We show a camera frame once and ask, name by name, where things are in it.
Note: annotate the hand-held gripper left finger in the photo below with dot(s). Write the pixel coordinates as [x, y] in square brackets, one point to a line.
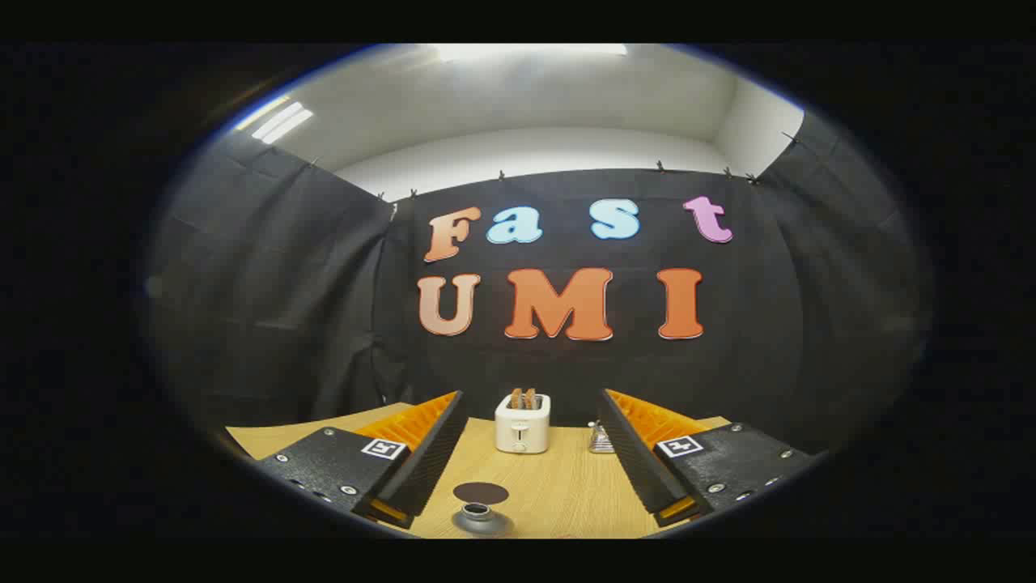
[429, 457]

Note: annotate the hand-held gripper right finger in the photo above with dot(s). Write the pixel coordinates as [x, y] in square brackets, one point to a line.
[635, 457]

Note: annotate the dark brown round coaster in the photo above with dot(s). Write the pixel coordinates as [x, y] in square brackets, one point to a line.
[481, 491]

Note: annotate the silver juice bottle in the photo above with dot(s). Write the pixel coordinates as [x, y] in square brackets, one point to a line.
[482, 522]

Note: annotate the wooden table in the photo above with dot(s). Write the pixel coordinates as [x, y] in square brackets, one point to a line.
[558, 494]

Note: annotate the white toaster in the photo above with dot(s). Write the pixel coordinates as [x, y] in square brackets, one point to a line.
[522, 429]

